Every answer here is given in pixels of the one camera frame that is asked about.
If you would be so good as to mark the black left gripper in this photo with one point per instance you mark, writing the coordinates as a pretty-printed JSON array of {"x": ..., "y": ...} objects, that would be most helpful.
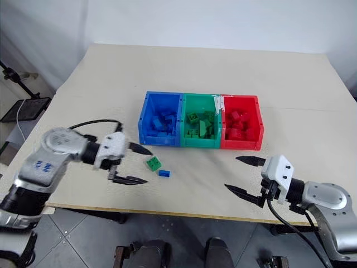
[{"x": 111, "y": 163}]

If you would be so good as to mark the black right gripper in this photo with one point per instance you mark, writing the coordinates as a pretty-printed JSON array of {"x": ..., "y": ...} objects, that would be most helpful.
[{"x": 270, "y": 190}]

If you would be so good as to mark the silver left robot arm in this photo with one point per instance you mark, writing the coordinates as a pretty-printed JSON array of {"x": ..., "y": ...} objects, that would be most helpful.
[{"x": 42, "y": 164}]

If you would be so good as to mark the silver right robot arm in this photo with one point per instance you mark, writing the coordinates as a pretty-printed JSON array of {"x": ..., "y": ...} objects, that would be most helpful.
[{"x": 326, "y": 195}]

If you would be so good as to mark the green square studded block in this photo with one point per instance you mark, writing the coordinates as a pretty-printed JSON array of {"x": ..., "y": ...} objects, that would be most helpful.
[{"x": 153, "y": 163}]

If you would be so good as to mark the small blue flat block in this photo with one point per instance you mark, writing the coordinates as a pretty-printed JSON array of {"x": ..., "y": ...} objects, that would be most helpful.
[{"x": 164, "y": 173}]

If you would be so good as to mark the red block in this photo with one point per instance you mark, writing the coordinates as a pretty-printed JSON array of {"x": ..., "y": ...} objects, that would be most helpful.
[
  {"x": 250, "y": 134},
  {"x": 235, "y": 134},
  {"x": 245, "y": 114},
  {"x": 236, "y": 115}
]

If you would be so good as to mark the blue plastic bin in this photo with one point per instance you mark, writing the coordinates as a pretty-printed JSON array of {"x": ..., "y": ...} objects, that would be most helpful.
[{"x": 160, "y": 123}]

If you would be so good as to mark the red plastic bin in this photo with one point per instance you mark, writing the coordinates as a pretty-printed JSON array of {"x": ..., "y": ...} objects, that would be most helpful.
[{"x": 241, "y": 123}]

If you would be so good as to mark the green flat studded block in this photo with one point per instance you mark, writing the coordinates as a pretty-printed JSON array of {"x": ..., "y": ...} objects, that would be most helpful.
[{"x": 191, "y": 134}]

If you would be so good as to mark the green plastic bin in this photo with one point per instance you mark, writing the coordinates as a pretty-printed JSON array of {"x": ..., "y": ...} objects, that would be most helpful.
[{"x": 200, "y": 123}]

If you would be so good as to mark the white tape strip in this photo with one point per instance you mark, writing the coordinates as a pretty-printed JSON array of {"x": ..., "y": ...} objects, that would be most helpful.
[{"x": 219, "y": 104}]

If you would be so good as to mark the dark rounded shape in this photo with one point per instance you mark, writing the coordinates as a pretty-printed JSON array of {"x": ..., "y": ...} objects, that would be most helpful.
[
  {"x": 152, "y": 254},
  {"x": 219, "y": 252}
]

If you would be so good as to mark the black tripod stand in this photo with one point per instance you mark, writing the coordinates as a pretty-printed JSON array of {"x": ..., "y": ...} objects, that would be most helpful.
[{"x": 16, "y": 79}]

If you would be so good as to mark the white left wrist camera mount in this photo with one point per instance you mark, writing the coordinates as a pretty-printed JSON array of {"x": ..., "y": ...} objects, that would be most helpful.
[{"x": 113, "y": 145}]

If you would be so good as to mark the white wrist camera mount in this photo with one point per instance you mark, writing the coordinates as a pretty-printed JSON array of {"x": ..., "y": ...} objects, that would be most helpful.
[
  {"x": 113, "y": 145},
  {"x": 277, "y": 170}
]

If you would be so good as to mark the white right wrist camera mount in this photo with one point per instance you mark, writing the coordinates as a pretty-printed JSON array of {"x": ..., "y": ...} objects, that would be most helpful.
[{"x": 277, "y": 170}]

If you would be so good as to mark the black table frame bar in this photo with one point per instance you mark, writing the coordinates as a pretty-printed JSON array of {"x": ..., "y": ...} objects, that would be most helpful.
[
  {"x": 293, "y": 229},
  {"x": 111, "y": 216}
]

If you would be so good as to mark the black flat base plate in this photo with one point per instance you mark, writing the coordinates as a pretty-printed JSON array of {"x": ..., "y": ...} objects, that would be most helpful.
[{"x": 26, "y": 109}]

